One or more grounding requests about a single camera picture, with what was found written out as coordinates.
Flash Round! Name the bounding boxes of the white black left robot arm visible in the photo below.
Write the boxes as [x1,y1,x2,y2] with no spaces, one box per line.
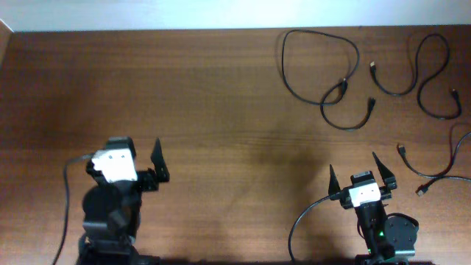
[76,161,170,265]

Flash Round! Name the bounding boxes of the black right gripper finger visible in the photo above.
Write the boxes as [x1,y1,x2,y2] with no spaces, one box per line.
[328,165,341,195]
[372,152,397,190]

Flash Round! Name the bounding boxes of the thick black HDMI cable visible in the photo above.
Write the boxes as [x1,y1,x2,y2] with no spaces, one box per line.
[281,29,377,132]

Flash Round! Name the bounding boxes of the thin black USB cable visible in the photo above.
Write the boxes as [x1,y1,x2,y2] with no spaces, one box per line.
[369,32,463,121]

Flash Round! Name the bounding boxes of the wooden side panel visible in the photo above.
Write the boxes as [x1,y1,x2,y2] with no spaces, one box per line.
[0,19,14,64]

